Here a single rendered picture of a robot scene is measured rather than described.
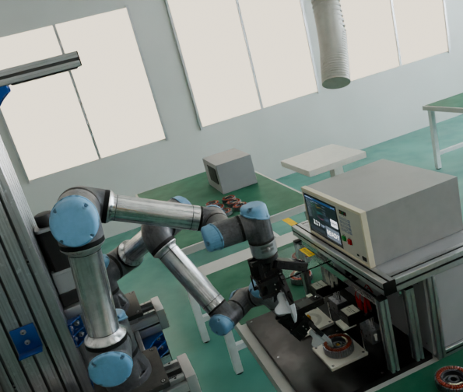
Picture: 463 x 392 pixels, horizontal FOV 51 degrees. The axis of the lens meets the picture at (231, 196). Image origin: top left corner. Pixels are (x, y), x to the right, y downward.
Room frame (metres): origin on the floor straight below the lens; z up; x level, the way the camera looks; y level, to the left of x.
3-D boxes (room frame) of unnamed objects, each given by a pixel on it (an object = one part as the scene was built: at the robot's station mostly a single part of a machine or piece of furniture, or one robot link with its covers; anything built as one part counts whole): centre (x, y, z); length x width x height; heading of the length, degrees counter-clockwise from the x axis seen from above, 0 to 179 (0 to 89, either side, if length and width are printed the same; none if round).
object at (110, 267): (1.82, 0.59, 1.20); 0.13 x 0.12 x 0.14; 141
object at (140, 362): (1.34, 0.46, 1.09); 0.15 x 0.15 x 0.10
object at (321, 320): (1.77, -0.18, 0.78); 0.15 x 0.15 x 0.01; 14
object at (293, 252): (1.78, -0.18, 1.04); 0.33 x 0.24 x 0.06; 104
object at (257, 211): (1.27, -0.05, 1.45); 0.09 x 0.08 x 0.11; 98
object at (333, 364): (1.53, -0.24, 0.78); 0.15 x 0.15 x 0.01; 14
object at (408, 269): (1.73, -0.52, 1.09); 0.68 x 0.44 x 0.05; 14
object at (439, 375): (1.25, -0.53, 0.77); 0.11 x 0.11 x 0.04
